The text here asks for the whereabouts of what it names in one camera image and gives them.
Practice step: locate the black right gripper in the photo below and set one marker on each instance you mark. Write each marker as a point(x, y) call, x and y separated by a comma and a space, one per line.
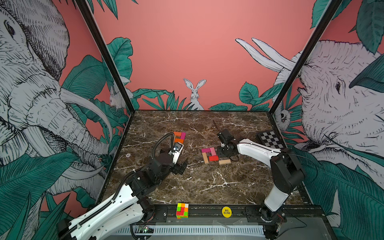
point(219, 150)

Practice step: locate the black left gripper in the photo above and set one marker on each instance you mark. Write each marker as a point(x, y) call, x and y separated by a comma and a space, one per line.
point(177, 168)

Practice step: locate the red block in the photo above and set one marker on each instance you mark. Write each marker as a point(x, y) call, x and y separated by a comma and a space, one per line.
point(213, 158)

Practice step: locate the natural wood block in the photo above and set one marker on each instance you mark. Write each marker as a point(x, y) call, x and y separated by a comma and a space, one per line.
point(225, 162)
point(205, 157)

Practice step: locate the pink block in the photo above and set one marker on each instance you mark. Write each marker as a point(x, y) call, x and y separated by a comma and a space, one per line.
point(213, 151)

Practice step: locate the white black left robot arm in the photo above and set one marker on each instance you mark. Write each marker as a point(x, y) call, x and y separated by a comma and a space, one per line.
point(130, 203)

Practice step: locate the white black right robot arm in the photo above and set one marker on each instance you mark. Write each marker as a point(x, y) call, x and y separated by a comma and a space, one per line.
point(286, 170)

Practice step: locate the black white checkerboard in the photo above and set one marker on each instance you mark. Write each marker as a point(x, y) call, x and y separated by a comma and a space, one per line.
point(270, 139)

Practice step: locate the colourful puzzle cube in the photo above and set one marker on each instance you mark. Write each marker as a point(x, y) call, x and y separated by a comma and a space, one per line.
point(182, 211)

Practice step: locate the yellow big blind chip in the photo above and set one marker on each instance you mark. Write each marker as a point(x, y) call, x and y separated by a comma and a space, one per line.
point(226, 212)

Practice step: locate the white ventilation grille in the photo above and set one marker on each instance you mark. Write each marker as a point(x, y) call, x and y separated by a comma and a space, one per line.
point(168, 230)

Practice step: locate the small circuit board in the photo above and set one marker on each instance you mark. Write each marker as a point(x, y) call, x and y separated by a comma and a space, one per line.
point(145, 230)

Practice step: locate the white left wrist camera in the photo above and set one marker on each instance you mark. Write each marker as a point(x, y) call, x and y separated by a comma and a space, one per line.
point(176, 151)

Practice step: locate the black front rail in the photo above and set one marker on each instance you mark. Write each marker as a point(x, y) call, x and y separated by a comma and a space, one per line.
point(164, 213)

